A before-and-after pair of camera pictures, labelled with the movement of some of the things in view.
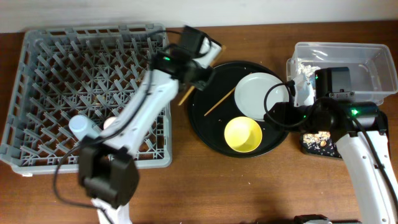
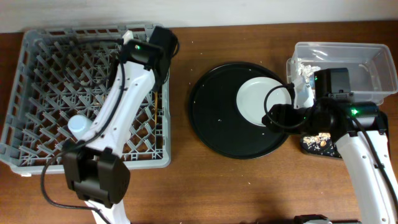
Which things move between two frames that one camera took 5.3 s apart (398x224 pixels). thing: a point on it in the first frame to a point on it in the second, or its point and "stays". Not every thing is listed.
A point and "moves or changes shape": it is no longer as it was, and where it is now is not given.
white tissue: (307, 70) stays
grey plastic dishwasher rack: (91, 71) stays
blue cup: (81, 126) stays
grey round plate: (255, 94) moves or changes shape
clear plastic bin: (372, 68) stays
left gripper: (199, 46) to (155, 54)
